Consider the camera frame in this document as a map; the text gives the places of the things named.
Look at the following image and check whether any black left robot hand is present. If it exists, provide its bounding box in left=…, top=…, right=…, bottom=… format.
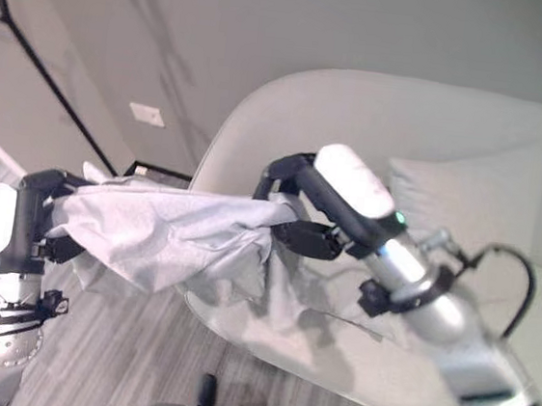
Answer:
left=0, top=163, right=95, bottom=284

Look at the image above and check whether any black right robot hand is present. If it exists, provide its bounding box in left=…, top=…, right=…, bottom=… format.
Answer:
left=246, top=135, right=402, bottom=267

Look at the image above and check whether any light grey garment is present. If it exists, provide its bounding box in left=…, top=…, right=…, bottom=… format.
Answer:
left=39, top=157, right=399, bottom=344

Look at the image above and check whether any light grey sofa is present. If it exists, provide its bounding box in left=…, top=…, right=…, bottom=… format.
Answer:
left=165, top=53, right=542, bottom=406

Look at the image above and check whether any light grey cushion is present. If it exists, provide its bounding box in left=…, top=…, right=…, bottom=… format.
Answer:
left=377, top=130, right=542, bottom=270

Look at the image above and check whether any white wall socket plate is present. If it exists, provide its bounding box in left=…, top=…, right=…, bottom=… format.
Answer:
left=127, top=101, right=169, bottom=129

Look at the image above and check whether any black robot wrist cable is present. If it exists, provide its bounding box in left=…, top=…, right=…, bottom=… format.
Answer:
left=460, top=240, right=541, bottom=342

